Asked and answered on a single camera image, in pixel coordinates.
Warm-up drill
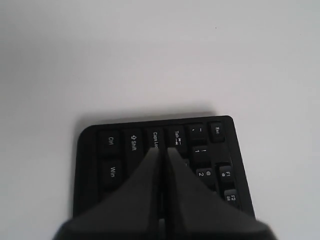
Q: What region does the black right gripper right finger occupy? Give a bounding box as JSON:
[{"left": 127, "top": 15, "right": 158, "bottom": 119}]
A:
[{"left": 163, "top": 147, "right": 276, "bottom": 240}]

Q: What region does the black Acer computer keyboard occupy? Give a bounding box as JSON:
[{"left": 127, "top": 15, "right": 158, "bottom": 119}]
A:
[{"left": 72, "top": 115, "right": 255, "bottom": 227}]

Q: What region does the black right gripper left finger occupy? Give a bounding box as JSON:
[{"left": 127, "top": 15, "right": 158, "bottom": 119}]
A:
[{"left": 54, "top": 148, "right": 162, "bottom": 240}]

